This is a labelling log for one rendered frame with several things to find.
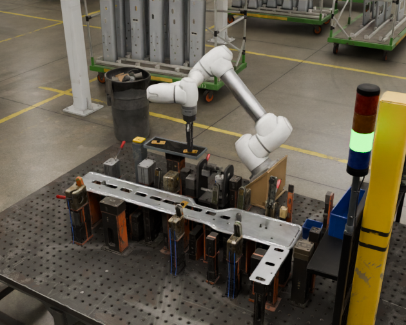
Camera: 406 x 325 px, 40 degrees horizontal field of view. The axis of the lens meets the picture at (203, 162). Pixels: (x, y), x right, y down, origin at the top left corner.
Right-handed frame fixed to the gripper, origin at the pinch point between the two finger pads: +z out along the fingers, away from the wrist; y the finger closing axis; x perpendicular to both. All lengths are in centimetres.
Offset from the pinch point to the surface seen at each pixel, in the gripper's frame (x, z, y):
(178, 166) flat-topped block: -7.2, 14.9, 0.2
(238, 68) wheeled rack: -11, 92, -418
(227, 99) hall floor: -19, 120, -373
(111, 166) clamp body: -48, 15, 5
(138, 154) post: -34.4, 13.0, -8.8
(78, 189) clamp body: -58, 14, 35
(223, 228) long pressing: 27, 20, 53
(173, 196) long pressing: -5.6, 20.2, 26.5
